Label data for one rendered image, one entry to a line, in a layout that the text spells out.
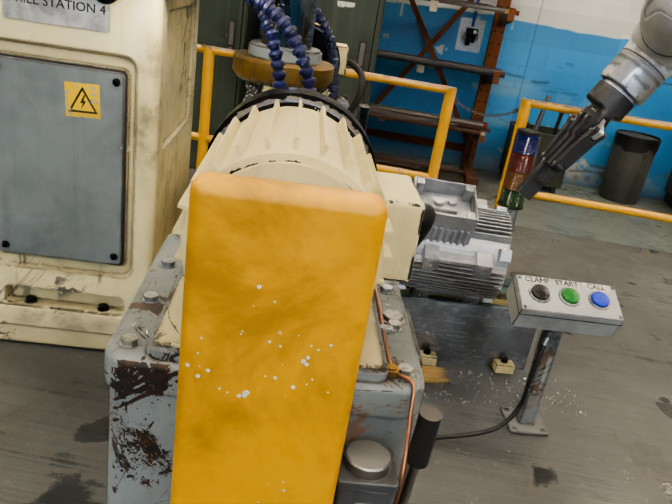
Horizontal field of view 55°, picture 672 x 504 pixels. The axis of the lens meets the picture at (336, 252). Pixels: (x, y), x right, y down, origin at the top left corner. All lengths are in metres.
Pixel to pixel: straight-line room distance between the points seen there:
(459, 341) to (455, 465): 0.32
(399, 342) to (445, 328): 0.67
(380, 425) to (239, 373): 0.18
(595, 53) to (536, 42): 0.53
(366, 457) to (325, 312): 0.18
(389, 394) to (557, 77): 5.90
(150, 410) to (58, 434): 0.48
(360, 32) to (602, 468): 3.50
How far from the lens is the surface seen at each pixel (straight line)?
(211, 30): 4.49
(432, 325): 1.30
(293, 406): 0.49
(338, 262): 0.43
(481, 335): 1.34
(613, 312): 1.13
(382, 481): 0.58
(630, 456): 1.28
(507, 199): 1.62
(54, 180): 1.13
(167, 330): 0.59
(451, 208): 1.25
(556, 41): 6.36
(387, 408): 0.59
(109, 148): 1.09
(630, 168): 6.29
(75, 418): 1.10
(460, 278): 1.27
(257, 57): 1.16
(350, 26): 4.32
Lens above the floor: 1.48
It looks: 23 degrees down
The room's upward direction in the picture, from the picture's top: 9 degrees clockwise
